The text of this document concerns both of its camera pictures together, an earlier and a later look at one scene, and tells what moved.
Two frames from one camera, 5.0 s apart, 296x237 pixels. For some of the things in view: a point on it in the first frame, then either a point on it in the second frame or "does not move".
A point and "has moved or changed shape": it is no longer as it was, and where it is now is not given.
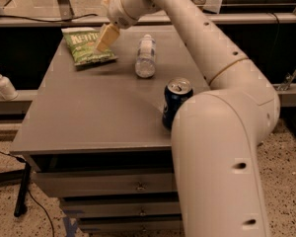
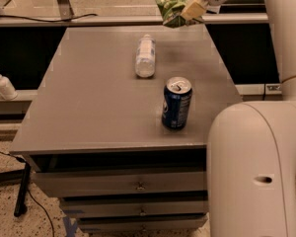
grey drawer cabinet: [95, 133] does not move
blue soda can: [176, 92] does not move
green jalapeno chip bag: [82, 44] has moved or changed shape
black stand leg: [23, 176] does not move
